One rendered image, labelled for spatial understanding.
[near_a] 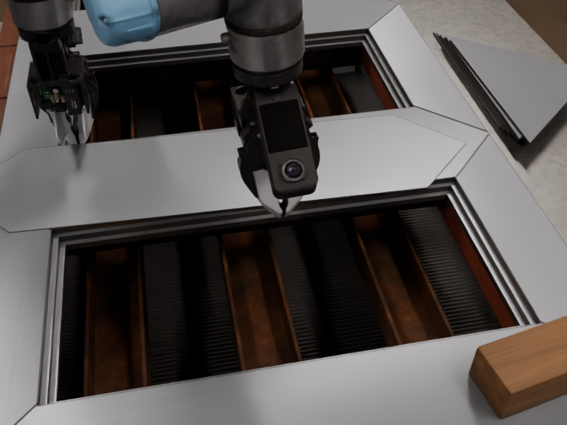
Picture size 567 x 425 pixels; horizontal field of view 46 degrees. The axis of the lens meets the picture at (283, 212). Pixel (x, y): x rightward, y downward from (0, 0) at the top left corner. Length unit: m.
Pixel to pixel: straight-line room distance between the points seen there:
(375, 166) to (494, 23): 0.71
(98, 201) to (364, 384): 0.44
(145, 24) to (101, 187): 0.43
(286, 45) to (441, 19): 0.98
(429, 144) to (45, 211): 0.56
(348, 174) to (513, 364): 0.38
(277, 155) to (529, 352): 0.32
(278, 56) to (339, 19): 0.72
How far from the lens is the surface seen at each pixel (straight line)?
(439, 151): 1.03
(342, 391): 0.73
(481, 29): 1.58
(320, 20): 1.35
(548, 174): 1.19
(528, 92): 1.31
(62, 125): 1.04
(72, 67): 0.96
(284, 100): 0.68
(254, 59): 0.65
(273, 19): 0.63
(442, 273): 1.25
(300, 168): 0.65
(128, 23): 0.58
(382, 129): 1.06
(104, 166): 1.01
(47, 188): 1.00
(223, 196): 0.93
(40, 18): 0.91
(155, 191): 0.95
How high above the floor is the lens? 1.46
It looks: 43 degrees down
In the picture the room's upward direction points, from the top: straight up
